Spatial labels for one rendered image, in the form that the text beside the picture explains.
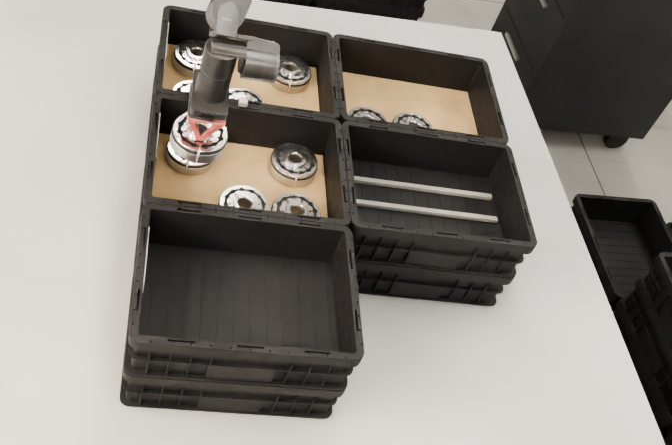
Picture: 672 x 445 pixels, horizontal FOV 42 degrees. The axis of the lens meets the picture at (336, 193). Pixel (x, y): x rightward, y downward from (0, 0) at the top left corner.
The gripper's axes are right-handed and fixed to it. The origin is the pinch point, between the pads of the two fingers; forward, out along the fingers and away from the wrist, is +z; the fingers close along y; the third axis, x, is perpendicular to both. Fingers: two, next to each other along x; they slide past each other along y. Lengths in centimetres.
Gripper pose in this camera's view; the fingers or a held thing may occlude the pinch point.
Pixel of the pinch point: (201, 127)
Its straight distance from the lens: 163.2
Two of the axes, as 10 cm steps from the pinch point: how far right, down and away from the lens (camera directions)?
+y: -0.4, -7.7, 6.4
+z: -2.9, 6.2, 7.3
